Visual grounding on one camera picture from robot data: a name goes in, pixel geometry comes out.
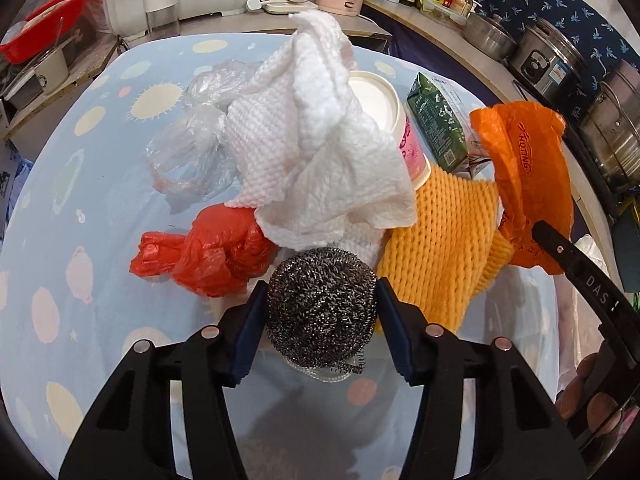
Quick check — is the steel rice cooker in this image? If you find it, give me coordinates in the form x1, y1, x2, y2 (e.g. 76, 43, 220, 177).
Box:
506, 18, 591, 122

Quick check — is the blue patterned wall cloth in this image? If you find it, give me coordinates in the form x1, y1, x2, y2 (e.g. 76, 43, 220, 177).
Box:
474, 0, 639, 90

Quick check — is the large steel steamer pot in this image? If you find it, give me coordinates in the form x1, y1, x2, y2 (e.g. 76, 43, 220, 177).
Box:
579, 60, 640, 194

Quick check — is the dark teal basin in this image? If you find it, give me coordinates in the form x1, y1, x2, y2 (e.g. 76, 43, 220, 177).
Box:
612, 202, 640, 292

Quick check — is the white plug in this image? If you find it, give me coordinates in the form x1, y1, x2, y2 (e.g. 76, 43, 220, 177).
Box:
245, 0, 262, 12

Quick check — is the right hand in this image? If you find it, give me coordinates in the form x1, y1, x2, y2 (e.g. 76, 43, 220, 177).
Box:
555, 352, 624, 436

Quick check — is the trash bin with white liner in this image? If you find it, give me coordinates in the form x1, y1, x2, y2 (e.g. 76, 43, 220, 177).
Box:
556, 231, 614, 391

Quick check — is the pink paper cup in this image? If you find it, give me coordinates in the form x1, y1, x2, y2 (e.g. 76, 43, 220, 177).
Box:
348, 70, 431, 191

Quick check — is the red plastic bag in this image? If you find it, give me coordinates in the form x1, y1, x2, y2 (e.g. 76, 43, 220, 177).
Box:
129, 204, 278, 298

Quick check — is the steel wool scrubber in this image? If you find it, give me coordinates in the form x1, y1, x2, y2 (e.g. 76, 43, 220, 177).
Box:
266, 247, 378, 382

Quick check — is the clear plastic bag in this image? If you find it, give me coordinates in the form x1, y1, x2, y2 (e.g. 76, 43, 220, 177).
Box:
145, 60, 260, 202

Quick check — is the orange plastic bag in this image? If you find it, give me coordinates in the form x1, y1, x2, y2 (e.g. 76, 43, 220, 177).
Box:
470, 101, 573, 275

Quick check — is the small steel pot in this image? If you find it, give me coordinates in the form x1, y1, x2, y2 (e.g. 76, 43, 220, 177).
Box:
462, 13, 516, 62

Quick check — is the red plastic basin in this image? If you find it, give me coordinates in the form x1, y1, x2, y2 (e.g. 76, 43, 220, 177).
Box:
1, 0, 87, 64

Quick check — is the orange foam fruit net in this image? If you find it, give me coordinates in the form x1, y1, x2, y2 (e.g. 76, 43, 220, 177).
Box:
376, 168, 514, 332

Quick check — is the green drink carton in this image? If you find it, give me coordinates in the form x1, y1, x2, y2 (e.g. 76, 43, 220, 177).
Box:
406, 73, 490, 179

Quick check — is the white paper towel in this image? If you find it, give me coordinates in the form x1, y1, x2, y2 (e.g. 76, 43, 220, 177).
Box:
222, 10, 416, 250

